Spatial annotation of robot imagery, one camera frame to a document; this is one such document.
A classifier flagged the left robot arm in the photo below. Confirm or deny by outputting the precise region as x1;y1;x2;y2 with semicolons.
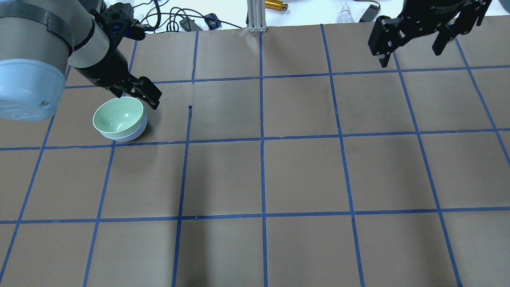
0;0;162;122

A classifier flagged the gold cylinder tool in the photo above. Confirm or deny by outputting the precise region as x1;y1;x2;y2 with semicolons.
265;0;288;11

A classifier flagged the aluminium frame post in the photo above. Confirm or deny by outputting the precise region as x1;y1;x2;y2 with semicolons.
247;0;267;33

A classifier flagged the green bowl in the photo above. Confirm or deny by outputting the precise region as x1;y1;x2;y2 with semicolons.
92;96;147;141

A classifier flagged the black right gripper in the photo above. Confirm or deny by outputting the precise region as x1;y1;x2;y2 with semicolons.
368;0;491;68

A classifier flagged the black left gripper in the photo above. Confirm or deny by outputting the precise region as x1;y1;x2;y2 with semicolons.
74;2;162;110

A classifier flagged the blue bowl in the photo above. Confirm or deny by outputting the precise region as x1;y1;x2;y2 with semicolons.
95;112;148;142

